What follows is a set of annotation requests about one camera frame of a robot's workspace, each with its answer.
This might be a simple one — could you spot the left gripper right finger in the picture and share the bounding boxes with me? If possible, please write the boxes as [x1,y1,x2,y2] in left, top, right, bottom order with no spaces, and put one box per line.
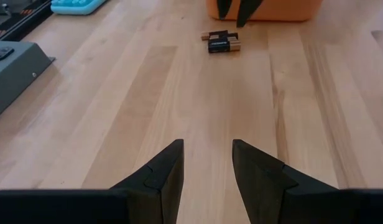
[232,139,383,224]

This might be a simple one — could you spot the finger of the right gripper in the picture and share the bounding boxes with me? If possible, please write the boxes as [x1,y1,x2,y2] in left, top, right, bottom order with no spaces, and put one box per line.
[216,0,233,21]
[236,0,264,29]

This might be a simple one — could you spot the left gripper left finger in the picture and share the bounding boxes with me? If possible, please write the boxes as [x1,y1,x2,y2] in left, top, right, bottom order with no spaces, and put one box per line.
[0,139,185,224]

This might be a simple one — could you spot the black copper Duracell battery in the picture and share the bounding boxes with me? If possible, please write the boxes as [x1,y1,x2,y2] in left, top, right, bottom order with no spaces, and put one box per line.
[209,34,241,43]
[201,29,229,41]
[208,40,242,54]

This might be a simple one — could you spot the orange plastic bin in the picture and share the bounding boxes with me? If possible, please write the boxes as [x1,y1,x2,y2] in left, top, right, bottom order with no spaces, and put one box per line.
[206,0,323,22]

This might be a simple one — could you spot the blue calculator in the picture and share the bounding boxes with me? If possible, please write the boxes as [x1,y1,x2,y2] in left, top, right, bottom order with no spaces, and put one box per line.
[50,0,108,16]

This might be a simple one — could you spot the grey power strip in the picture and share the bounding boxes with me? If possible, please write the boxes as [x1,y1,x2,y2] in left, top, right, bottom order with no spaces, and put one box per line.
[0,40,56,123]

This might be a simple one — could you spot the black orange-striped floor mat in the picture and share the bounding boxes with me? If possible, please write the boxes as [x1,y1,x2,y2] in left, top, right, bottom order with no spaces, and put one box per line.
[0,6,35,35]

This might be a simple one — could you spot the black aluminium table frame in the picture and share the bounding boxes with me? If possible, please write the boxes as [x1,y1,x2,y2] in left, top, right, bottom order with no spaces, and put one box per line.
[0,0,54,42]

